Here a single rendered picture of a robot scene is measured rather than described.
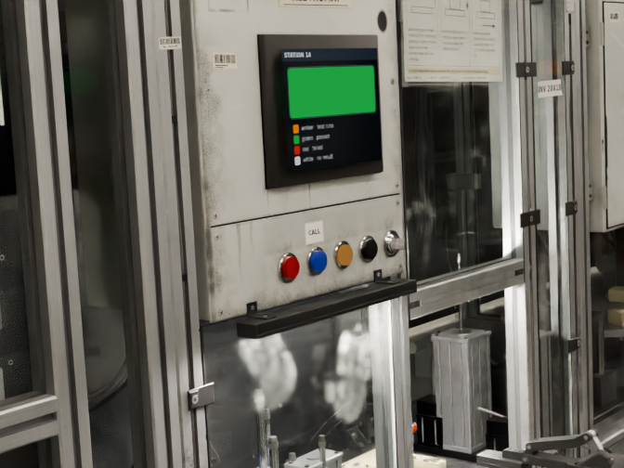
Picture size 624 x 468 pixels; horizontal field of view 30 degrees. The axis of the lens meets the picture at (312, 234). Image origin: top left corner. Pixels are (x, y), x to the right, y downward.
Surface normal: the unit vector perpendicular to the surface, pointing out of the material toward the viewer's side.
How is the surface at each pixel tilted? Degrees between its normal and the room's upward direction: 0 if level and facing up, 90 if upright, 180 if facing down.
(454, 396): 90
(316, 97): 90
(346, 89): 90
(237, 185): 90
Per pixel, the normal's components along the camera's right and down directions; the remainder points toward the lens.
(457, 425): -0.62, 0.13
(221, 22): 0.77, 0.04
